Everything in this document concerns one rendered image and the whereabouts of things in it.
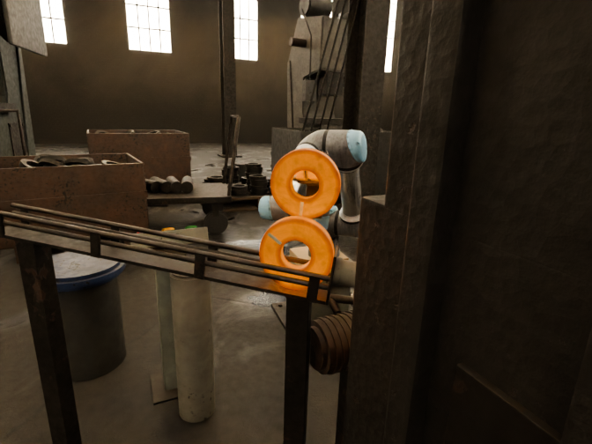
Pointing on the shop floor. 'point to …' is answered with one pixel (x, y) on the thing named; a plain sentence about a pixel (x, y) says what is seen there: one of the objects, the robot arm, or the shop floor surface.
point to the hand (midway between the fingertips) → (306, 174)
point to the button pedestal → (166, 389)
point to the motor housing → (333, 355)
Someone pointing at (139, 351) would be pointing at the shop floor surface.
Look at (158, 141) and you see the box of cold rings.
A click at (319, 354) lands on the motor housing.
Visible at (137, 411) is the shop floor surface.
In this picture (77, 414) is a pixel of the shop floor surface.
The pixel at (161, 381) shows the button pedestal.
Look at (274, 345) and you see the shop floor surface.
